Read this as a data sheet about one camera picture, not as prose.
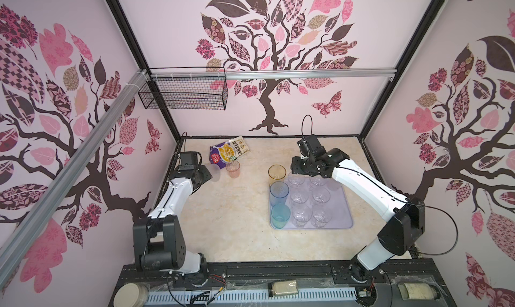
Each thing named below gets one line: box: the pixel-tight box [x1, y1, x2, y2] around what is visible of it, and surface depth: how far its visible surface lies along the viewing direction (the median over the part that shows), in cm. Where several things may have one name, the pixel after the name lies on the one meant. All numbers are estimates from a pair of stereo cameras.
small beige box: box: [267, 279, 299, 298], surface depth 69 cm
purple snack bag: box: [209, 135, 251, 169], surface depth 113 cm
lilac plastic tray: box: [269, 175, 354, 230], surface depth 89 cm
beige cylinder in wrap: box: [397, 282, 441, 301], surface depth 68 cm
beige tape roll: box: [113, 282, 151, 307], surface depth 66 cm
